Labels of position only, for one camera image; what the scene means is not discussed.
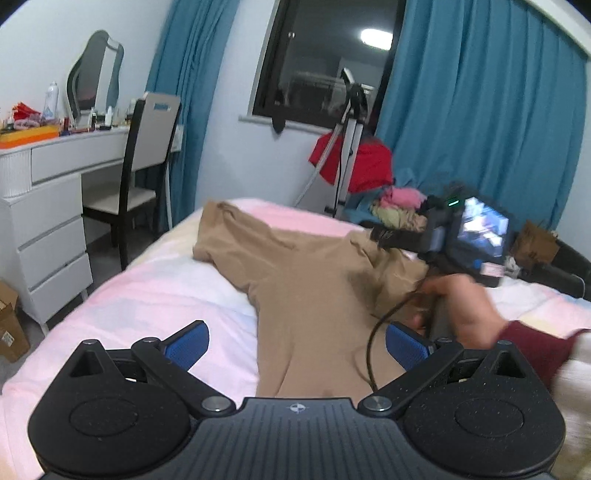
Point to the white dressing table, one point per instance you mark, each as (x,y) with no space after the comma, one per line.
(55,230)

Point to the brown paper bag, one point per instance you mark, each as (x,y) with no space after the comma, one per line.
(535,247)

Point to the tan sweatshirt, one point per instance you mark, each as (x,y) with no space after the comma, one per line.
(314,300)

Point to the wavy framed mirror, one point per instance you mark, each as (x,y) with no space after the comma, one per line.
(90,74)

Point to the cardboard box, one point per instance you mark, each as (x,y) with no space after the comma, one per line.
(11,332)

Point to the pale yellow cloth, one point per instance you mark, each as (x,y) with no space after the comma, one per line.
(397,214)

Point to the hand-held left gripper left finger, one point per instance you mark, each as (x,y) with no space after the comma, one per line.
(187,344)

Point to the pink cloth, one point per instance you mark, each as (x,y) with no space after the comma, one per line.
(406,196)

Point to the orange box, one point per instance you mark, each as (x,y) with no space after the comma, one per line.
(27,136)

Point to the wide blue curtain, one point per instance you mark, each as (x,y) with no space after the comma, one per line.
(485,115)

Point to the black and white chair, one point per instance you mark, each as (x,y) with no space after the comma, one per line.
(152,134)

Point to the red cloth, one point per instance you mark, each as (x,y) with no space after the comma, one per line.
(374,166)

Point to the dark framed window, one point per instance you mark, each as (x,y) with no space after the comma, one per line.
(314,60)

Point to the black windowsill object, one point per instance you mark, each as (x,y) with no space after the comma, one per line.
(278,124)

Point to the narrow blue curtain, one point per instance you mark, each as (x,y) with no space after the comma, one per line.
(194,69)

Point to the silver tripod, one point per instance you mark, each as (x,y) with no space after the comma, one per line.
(353,138)

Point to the person's right hand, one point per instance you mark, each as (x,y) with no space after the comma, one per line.
(466,314)

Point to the teal cloth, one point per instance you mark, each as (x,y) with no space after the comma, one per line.
(362,207)

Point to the black padded chair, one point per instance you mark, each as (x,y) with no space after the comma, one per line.
(563,277)

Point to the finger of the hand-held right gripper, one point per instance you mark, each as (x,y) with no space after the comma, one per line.
(392,237)

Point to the bed with pastel blanket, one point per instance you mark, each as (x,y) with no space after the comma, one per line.
(138,300)

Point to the small white bottle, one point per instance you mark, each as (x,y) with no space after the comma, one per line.
(109,116)

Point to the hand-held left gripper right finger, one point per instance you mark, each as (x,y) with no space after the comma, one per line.
(406,346)

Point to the clear plastic bottle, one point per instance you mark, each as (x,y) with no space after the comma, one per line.
(51,104)

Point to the pile of red packets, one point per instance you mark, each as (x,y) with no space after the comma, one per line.
(25,113)

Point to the small dark bottle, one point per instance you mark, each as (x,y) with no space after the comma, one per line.
(93,119)

